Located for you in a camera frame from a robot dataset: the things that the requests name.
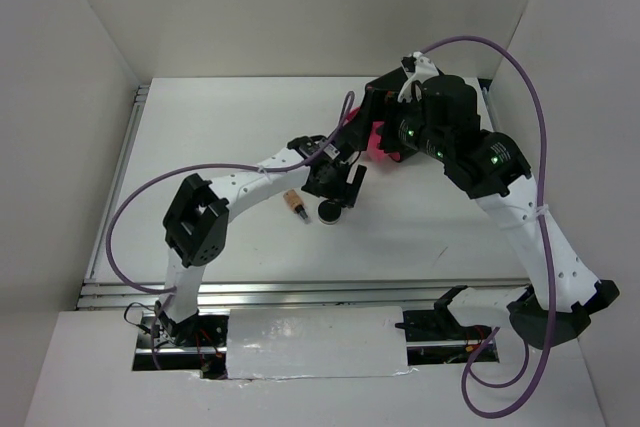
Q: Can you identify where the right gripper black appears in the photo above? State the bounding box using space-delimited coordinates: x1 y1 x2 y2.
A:
338 85 449 160

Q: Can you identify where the pink drawer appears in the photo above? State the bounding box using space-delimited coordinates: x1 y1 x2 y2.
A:
341 107 402 162

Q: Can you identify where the black round compact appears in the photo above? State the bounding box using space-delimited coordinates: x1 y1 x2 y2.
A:
317 200 343 225

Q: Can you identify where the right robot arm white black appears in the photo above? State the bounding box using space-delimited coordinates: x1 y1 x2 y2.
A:
350 71 619 349

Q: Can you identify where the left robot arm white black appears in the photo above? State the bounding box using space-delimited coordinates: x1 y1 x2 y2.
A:
155 136 367 346

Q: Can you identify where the black drawer organizer case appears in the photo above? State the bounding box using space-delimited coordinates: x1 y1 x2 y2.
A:
365 67 408 94

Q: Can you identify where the beige foundation bottle left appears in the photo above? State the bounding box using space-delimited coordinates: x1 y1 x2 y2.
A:
283 189 310 223

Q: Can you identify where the white glossy cover plate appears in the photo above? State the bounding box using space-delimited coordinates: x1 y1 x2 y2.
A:
226 306 409 380

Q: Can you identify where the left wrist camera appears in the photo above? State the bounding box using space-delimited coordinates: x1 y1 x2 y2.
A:
305 138 340 161

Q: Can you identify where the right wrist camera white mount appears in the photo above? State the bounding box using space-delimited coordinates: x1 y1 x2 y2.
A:
398 51 442 103

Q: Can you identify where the aluminium front rail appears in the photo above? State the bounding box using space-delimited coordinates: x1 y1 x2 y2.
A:
75 280 539 310

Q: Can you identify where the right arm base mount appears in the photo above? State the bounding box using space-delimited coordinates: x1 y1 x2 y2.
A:
395 310 491 366

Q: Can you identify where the aluminium left rail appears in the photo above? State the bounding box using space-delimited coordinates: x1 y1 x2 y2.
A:
83 84 151 283

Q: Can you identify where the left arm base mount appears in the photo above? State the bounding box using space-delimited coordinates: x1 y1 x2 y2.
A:
123 302 229 380

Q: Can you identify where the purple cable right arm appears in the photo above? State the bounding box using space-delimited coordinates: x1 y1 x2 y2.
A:
422 35 556 419

